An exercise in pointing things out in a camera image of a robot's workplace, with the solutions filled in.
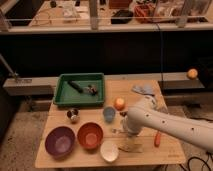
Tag red bowl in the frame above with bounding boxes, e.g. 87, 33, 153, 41
77, 122, 103, 150

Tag orange ball on ledge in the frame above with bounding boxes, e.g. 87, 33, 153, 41
187, 68, 198, 79

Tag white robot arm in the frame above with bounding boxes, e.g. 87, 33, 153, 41
122, 96, 213, 154

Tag blue cup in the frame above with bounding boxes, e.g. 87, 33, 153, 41
103, 107, 115, 123

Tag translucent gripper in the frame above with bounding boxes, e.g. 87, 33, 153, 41
122, 120, 142, 137

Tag white bowl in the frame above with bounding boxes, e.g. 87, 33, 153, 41
100, 141, 119, 163

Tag bunch of dark grapes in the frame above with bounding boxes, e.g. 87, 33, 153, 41
120, 111, 128, 117

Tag orange fruit on table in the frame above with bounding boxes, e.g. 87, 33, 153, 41
114, 98, 125, 111

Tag black bowl on shelf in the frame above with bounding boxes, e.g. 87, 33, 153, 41
111, 10, 133, 24

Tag silver metal fork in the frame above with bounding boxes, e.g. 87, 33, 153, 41
111, 128, 123, 133

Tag black marker in tray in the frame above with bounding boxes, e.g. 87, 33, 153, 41
68, 81, 83, 93

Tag small dark toy in tray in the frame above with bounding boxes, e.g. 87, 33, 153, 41
84, 84, 98, 96

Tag purple bowl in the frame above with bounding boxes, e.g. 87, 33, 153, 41
45, 126, 75, 158

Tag black cable on floor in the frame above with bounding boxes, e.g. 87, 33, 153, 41
186, 151, 213, 171

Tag green plastic tray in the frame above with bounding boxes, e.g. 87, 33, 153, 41
53, 73, 105, 107

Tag red box on shelf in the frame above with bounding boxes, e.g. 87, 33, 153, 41
134, 4, 154, 23

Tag orange carrot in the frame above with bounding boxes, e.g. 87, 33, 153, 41
154, 131, 161, 147

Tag wooden spatula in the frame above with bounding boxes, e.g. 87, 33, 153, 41
118, 143, 143, 153

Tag light blue cloth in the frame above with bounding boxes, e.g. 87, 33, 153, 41
132, 85, 154, 96

